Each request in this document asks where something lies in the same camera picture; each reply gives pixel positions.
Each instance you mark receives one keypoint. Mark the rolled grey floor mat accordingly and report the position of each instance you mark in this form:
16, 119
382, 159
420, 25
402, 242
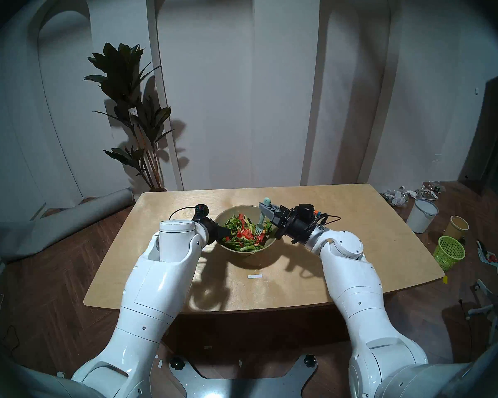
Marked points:
58, 225

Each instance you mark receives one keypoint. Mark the pile of white litter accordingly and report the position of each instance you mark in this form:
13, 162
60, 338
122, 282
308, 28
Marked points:
398, 198

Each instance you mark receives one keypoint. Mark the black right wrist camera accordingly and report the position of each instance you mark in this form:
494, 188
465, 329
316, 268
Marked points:
305, 211

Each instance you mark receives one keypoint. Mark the beige salad bowl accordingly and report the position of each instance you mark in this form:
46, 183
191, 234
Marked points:
249, 250

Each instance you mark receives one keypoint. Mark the tall dark green potted plant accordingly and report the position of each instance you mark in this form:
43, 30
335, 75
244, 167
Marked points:
124, 69

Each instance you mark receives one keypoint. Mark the white plastic bucket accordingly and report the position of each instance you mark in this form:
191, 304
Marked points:
419, 219

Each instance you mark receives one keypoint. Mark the small white tray with scraps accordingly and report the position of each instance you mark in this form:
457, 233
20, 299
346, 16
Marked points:
486, 254

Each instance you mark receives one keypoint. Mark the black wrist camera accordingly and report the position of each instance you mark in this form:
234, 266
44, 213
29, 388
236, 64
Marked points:
305, 211
200, 211

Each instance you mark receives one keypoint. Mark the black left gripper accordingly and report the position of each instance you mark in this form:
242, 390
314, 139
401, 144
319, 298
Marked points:
213, 231

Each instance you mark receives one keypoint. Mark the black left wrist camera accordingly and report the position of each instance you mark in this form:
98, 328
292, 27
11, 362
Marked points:
200, 211

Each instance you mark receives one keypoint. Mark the mixed green vegetable salad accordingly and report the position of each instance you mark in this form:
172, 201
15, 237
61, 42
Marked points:
242, 235

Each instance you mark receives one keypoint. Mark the beige paper cup bin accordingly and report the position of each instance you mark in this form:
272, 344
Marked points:
454, 231

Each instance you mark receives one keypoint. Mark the teal plastic fork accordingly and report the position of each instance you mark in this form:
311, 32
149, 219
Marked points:
267, 201

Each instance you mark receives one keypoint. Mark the black base knob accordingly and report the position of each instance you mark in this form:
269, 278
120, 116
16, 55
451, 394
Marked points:
310, 360
176, 363

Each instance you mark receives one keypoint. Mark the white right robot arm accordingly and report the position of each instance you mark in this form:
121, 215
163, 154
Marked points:
357, 285

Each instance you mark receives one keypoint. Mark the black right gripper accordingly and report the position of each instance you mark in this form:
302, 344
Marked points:
296, 227

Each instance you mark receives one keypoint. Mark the dark wooden door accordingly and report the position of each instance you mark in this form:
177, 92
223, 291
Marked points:
494, 123

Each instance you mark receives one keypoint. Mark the green mesh basket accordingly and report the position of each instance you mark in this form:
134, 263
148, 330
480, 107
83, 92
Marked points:
446, 256

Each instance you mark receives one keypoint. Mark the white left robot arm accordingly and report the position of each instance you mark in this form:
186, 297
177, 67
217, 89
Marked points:
157, 285

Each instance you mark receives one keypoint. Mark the grey metal robot base plate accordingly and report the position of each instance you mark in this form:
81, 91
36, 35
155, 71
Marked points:
240, 387

